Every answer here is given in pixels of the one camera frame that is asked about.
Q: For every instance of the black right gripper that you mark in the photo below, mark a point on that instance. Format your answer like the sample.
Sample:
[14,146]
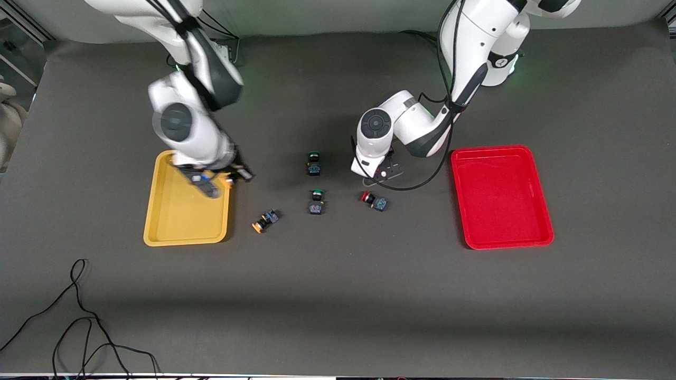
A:
[241,169]

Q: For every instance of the red mushroom push button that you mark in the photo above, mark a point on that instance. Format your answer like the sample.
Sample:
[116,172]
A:
[379,203]

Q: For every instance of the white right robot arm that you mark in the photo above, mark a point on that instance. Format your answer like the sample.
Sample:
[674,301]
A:
[185,126]

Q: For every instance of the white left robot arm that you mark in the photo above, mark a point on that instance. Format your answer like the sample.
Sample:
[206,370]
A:
[465,42]

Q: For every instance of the green push button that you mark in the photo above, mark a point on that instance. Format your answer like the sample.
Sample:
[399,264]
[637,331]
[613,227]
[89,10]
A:
[316,206]
[314,168]

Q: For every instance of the yellow plastic tray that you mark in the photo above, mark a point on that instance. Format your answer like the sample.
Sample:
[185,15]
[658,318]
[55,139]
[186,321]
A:
[179,221]

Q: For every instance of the red plastic tray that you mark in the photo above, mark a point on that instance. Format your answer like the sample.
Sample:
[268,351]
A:
[501,200]

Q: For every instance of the aluminium frame profile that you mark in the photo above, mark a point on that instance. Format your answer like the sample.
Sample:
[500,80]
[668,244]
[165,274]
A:
[24,21]

